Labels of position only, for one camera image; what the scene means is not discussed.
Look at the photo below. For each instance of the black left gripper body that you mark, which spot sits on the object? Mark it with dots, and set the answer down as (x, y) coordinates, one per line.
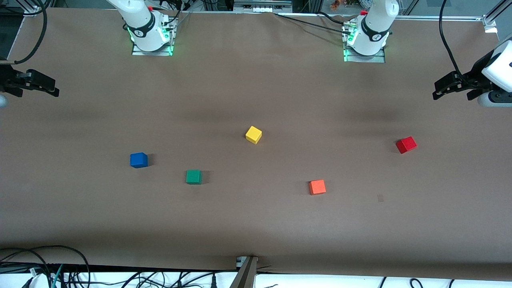
(473, 77)

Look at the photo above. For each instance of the green wooden block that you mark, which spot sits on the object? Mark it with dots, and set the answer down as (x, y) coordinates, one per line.
(194, 177)

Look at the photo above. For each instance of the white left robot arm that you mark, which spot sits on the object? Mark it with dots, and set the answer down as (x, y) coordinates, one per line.
(376, 24)

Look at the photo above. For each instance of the white power strip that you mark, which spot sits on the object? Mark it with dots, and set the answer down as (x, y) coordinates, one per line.
(262, 8)

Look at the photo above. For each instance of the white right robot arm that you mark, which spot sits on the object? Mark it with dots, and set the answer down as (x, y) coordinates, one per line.
(138, 16)

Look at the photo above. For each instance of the aluminium frame rail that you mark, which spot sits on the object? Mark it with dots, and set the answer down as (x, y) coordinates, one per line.
(432, 17)

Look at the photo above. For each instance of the orange wooden block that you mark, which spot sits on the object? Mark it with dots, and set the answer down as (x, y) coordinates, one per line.
(317, 187)

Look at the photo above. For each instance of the red wooden block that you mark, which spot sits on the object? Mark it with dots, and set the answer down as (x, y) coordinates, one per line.
(406, 144)

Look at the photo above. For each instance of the aluminium frame corner profile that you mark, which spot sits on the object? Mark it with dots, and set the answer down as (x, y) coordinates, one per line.
(30, 10)
(490, 22)

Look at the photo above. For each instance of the brown table cover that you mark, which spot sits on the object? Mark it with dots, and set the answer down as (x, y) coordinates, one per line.
(256, 224)

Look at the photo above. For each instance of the yellow wooden block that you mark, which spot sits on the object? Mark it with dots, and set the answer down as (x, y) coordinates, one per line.
(253, 134)

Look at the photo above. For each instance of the blue wooden block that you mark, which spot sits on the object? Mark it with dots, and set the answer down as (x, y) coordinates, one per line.
(138, 160)

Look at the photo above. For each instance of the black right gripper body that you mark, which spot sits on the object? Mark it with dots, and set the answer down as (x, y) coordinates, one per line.
(6, 78)

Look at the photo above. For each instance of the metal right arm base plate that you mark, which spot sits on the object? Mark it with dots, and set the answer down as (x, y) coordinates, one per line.
(160, 53)

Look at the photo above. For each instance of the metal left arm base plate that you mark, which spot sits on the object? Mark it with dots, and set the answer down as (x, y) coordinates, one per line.
(360, 59)

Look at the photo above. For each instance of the metal camera post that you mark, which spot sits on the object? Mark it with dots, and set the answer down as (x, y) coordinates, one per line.
(246, 276)

